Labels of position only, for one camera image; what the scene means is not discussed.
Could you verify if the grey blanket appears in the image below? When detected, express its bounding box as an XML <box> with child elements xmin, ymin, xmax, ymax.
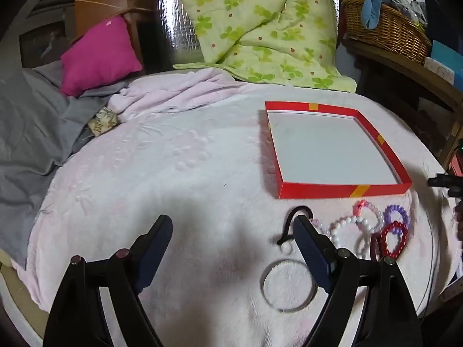
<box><xmin>0</xmin><ymin>61</ymin><xmax>129</xmax><ymax>268</ymax></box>

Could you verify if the red bead bracelet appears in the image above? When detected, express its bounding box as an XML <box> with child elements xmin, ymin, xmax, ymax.
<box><xmin>378</xmin><ymin>221</ymin><xmax>411</xmax><ymax>260</ymax></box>

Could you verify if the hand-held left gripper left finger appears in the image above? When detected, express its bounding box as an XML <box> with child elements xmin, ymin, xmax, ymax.
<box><xmin>43</xmin><ymin>214</ymin><xmax>173</xmax><ymax>347</ymax></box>

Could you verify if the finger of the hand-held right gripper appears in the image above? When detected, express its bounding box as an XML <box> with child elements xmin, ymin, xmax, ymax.
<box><xmin>427</xmin><ymin>173</ymin><xmax>463</xmax><ymax>198</ymax></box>

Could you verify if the green clover print quilt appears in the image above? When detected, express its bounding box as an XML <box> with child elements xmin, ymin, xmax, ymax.
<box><xmin>164</xmin><ymin>0</ymin><xmax>358</xmax><ymax>93</ymax></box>

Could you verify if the black hair tie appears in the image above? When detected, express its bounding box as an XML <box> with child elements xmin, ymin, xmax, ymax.
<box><xmin>277</xmin><ymin>206</ymin><xmax>313</xmax><ymax>245</ymax></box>

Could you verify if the pink clear bead bracelet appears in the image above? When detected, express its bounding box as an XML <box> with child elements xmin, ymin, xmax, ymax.
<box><xmin>352</xmin><ymin>200</ymin><xmax>385</xmax><ymax>232</ymax></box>

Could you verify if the white bead bracelet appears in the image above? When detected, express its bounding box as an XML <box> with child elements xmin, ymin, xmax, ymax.
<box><xmin>328</xmin><ymin>215</ymin><xmax>379</xmax><ymax>259</ymax></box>

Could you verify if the teal box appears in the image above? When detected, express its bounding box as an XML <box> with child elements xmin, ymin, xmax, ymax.
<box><xmin>430</xmin><ymin>40</ymin><xmax>463</xmax><ymax>69</ymax></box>

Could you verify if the dark red bangle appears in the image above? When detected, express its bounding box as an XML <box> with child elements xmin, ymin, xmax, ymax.
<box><xmin>370</xmin><ymin>233</ymin><xmax>384</xmax><ymax>263</ymax></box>

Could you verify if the magenta pillow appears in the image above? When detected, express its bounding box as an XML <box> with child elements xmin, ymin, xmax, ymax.
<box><xmin>60</xmin><ymin>15</ymin><xmax>143</xmax><ymax>97</ymax></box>

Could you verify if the pale pink fleece blanket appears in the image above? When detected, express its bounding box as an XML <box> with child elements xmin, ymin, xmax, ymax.
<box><xmin>11</xmin><ymin>69</ymin><xmax>453</xmax><ymax>347</ymax></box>

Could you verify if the silver bangle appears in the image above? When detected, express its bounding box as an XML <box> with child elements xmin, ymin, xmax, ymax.
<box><xmin>261</xmin><ymin>259</ymin><xmax>319</xmax><ymax>313</ymax></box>

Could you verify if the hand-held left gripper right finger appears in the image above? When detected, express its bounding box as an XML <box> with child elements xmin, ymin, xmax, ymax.
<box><xmin>292</xmin><ymin>215</ymin><xmax>424</xmax><ymax>347</ymax></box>

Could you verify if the wooden shelf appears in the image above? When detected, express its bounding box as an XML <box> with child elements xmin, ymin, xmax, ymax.
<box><xmin>342</xmin><ymin>38</ymin><xmax>463</xmax><ymax>167</ymax></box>

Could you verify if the red shallow cardboard box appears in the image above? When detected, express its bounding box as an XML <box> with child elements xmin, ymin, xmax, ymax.
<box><xmin>265</xmin><ymin>101</ymin><xmax>413</xmax><ymax>200</ymax></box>

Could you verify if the blue cloth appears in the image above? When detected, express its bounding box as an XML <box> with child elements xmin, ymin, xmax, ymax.
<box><xmin>363</xmin><ymin>0</ymin><xmax>393</xmax><ymax>29</ymax></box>

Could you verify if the wicker basket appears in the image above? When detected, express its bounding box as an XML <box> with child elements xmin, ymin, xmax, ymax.
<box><xmin>342</xmin><ymin>0</ymin><xmax>432</xmax><ymax>66</ymax></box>

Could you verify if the white dotted box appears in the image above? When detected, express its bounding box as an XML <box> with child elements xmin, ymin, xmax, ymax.
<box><xmin>424</xmin><ymin>57</ymin><xmax>455</xmax><ymax>84</ymax></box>

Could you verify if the small patterned pouch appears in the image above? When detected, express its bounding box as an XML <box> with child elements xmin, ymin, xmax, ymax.
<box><xmin>88</xmin><ymin>106</ymin><xmax>120</xmax><ymax>138</ymax></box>

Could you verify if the purple bead bracelet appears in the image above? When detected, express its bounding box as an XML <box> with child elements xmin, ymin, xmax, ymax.
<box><xmin>383</xmin><ymin>204</ymin><xmax>410</xmax><ymax>230</ymax></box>

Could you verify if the silver foil mat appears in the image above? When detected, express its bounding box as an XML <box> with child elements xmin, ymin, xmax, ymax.
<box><xmin>155</xmin><ymin>0</ymin><xmax>203</xmax><ymax>67</ymax></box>

